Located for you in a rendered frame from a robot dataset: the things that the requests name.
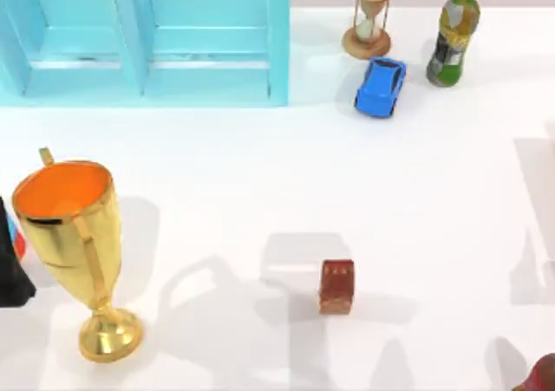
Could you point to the gold trophy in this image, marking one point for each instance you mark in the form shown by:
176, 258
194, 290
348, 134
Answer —
73, 235

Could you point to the dark red object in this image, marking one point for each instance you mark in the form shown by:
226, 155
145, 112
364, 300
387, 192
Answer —
539, 376

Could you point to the wooden hourglass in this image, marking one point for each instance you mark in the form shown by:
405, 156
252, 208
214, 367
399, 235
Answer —
369, 27

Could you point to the light blue rack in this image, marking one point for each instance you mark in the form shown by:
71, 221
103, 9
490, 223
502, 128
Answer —
130, 40

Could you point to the brown bread loaf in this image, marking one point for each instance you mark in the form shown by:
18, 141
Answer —
337, 288

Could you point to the blue toy car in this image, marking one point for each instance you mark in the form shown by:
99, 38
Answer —
381, 86

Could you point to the red and blue block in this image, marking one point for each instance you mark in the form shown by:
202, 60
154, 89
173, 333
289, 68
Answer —
18, 243

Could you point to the green bottle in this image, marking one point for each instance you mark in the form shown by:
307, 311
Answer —
453, 40

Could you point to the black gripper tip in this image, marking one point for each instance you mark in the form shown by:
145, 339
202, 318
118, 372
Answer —
11, 274

